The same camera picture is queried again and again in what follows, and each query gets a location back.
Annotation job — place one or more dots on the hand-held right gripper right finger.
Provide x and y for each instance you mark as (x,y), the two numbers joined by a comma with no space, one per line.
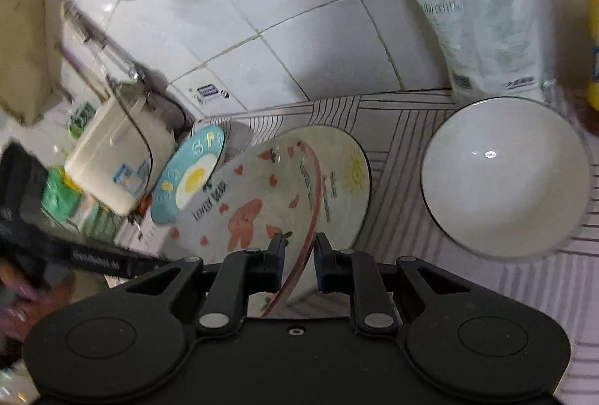
(323,260)

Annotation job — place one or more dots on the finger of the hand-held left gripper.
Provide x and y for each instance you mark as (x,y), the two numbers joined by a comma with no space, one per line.
(107,259)

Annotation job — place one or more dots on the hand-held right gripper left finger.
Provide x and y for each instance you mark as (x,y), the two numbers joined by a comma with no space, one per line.
(277,257)

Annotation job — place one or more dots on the white cartoon print plate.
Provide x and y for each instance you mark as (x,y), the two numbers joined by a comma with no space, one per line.
(243,199)

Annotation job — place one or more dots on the blue fried egg plate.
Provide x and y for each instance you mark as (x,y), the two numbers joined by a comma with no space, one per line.
(187,185)

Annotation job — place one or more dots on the white black-rimmed bowl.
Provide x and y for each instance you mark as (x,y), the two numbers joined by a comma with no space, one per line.
(505,180)

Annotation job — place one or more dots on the person's left hand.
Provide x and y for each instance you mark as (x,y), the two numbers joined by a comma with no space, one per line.
(23,302)

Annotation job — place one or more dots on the green packets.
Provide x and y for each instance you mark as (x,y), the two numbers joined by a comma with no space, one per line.
(61,196)

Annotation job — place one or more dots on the cream rice cooker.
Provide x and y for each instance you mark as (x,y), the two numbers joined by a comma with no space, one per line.
(107,152)

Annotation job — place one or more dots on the striped table mat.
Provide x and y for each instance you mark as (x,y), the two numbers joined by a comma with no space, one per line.
(397,142)

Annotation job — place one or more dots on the white plastic salt bag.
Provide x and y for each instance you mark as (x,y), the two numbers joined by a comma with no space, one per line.
(472,35)

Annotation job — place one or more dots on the wall tile sticker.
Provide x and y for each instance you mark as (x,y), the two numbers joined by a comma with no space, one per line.
(208,93)

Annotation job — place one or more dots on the metal wall fixture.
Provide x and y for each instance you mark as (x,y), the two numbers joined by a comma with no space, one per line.
(96,40)

